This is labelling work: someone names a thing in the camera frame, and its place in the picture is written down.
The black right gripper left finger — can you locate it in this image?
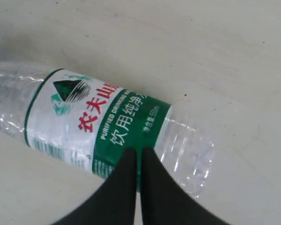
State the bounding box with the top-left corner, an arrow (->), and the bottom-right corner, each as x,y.
55,148 -> 137,225

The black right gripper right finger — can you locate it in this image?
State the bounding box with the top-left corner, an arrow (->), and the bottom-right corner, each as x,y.
140,148 -> 222,225

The clear plastic bottle green label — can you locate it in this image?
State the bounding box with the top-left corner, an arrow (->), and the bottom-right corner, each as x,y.
0,61 -> 214,197

